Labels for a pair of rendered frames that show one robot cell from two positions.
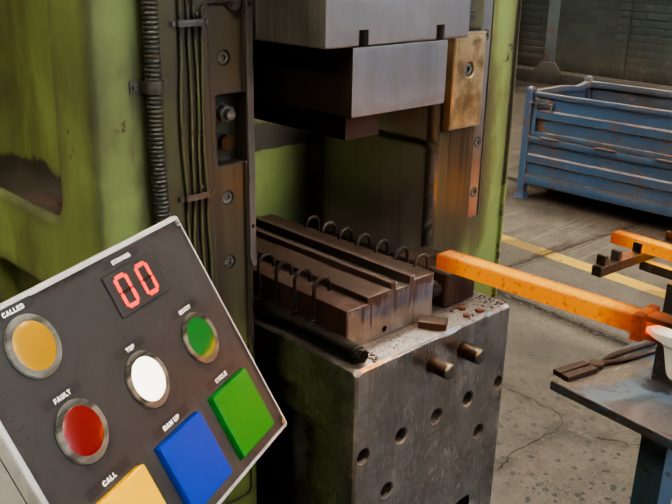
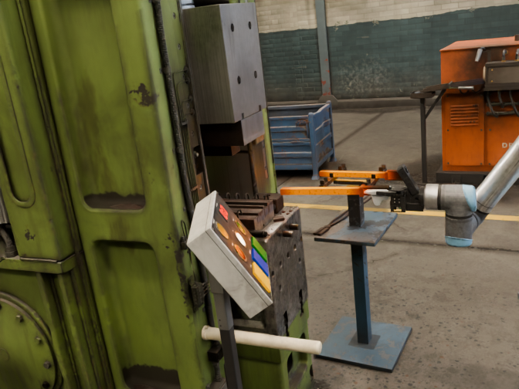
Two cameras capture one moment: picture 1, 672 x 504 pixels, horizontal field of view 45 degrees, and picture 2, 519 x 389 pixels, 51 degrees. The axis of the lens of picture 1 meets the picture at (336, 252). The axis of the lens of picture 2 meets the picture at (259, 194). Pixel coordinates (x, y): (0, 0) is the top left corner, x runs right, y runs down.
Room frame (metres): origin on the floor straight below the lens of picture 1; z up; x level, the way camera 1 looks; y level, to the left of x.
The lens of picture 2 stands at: (-0.73, 0.66, 1.70)
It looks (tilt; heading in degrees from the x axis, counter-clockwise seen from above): 17 degrees down; 339
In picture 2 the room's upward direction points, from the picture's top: 7 degrees counter-clockwise
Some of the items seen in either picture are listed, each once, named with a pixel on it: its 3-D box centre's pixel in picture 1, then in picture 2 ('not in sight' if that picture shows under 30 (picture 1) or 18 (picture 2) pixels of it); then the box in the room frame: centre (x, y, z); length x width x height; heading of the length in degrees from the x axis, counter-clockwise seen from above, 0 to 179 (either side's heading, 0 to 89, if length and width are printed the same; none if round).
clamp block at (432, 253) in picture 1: (435, 275); (267, 203); (1.35, -0.18, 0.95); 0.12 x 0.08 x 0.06; 44
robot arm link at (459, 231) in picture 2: not in sight; (459, 227); (0.68, -0.62, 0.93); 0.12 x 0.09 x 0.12; 121
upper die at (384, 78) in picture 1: (304, 62); (205, 129); (1.33, 0.06, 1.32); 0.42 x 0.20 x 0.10; 44
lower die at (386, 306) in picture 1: (303, 271); (217, 214); (1.33, 0.06, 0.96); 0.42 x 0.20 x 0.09; 44
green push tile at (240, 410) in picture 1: (239, 413); (257, 250); (0.78, 0.10, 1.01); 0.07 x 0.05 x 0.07; 159
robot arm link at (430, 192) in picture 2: not in sight; (431, 196); (0.74, -0.55, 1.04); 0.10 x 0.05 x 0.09; 134
